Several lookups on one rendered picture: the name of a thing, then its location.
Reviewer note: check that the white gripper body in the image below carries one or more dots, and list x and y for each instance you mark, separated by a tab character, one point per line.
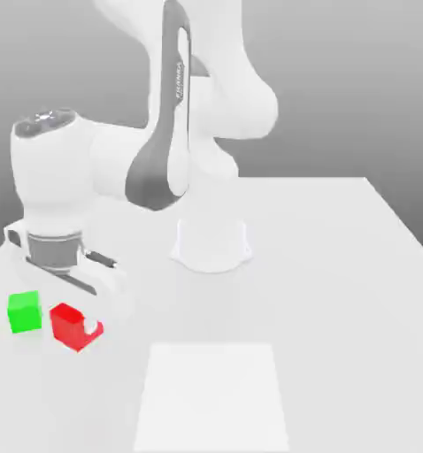
105	293

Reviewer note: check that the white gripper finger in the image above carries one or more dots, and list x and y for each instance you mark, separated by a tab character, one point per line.
90	325

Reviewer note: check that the small red cube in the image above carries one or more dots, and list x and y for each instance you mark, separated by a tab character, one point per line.
68	327

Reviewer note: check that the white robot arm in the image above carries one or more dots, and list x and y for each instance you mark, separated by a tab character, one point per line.
52	170

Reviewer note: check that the small green cube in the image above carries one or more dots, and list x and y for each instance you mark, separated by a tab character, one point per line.
24	313

